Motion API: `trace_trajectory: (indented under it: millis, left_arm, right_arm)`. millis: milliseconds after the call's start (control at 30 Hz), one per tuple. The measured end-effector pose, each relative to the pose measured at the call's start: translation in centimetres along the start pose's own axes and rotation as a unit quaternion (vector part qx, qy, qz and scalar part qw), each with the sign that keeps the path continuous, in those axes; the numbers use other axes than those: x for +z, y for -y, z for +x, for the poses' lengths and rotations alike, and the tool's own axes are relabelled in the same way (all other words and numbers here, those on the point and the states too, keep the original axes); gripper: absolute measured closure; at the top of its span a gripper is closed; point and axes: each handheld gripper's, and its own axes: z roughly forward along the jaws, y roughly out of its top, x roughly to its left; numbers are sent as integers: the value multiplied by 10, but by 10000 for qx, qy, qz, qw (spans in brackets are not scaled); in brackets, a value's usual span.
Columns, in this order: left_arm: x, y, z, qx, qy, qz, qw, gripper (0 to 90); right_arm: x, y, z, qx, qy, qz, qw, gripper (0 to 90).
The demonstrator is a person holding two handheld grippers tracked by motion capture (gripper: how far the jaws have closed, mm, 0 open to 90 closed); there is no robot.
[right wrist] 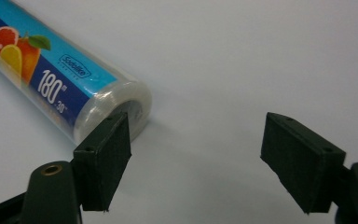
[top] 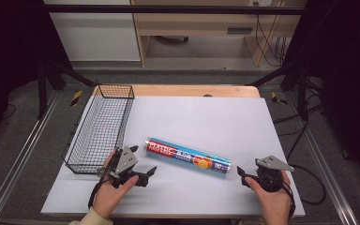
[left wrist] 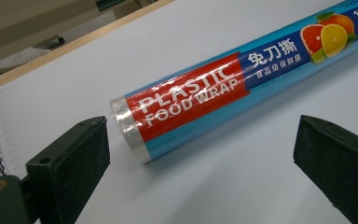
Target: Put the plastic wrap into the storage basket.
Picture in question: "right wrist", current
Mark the plastic wrap roll blue label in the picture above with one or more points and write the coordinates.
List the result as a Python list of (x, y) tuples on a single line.
[(59, 68)]

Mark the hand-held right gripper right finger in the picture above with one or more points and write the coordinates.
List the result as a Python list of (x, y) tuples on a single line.
[(301, 169)]

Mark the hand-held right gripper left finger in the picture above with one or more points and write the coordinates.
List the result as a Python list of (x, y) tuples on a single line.
[(101, 168)]

